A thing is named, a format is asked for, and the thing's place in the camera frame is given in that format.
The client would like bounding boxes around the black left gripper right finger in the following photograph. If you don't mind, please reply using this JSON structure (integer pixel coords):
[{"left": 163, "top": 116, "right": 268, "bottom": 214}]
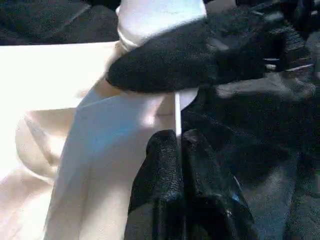
[{"left": 181, "top": 128, "right": 256, "bottom": 240}]

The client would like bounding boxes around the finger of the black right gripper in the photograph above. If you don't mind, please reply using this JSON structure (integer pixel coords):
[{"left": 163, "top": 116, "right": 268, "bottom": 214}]
[{"left": 104, "top": 11, "right": 266, "bottom": 95}]

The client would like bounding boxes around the white plastic table leg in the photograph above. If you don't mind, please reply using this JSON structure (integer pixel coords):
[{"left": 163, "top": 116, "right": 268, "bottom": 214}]
[{"left": 114, "top": 0, "right": 209, "bottom": 54}]

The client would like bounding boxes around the black mat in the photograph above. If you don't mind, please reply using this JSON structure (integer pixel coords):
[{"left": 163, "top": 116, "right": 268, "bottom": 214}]
[{"left": 0, "top": 0, "right": 320, "bottom": 240}]

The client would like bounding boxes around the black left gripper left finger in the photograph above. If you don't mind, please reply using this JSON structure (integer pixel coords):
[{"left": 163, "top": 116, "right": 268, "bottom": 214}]
[{"left": 126, "top": 129, "right": 186, "bottom": 240}]

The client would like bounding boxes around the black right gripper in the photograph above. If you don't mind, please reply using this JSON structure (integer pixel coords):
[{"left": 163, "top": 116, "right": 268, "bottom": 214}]
[{"left": 261, "top": 14, "right": 314, "bottom": 74}]

